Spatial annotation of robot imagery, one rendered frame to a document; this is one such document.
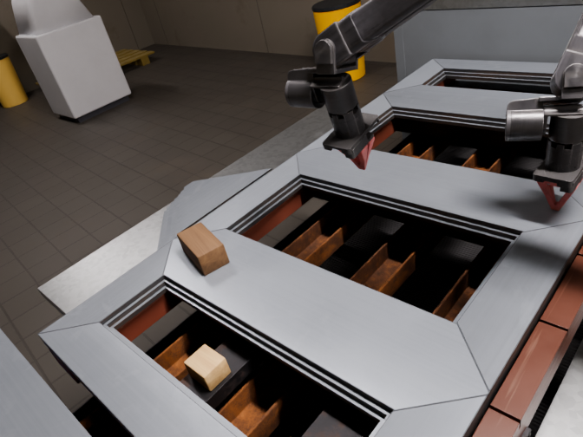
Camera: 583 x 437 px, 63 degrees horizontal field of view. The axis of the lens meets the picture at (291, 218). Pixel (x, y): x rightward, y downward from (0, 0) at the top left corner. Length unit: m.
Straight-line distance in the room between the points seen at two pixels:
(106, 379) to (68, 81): 4.62
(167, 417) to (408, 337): 0.38
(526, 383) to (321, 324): 0.31
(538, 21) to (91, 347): 1.56
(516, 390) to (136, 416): 0.55
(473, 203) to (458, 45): 0.96
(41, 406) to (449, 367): 0.64
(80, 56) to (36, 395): 4.66
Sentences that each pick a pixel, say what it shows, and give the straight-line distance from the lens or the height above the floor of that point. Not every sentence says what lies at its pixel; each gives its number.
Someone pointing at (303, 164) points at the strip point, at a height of 0.84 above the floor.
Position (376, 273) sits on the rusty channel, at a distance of 1.13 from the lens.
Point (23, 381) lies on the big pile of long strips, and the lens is 0.98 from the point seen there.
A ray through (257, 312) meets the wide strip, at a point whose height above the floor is 0.84.
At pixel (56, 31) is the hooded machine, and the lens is 5.32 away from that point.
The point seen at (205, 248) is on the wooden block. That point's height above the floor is 0.89.
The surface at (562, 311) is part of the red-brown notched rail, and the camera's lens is 0.86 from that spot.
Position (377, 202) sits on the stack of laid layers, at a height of 0.83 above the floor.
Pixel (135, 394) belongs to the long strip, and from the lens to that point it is 0.84.
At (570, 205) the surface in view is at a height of 0.85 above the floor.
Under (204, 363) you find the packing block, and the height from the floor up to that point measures 0.81.
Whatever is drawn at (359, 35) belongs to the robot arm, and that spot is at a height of 1.24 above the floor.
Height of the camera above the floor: 1.43
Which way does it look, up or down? 33 degrees down
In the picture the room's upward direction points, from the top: 14 degrees counter-clockwise
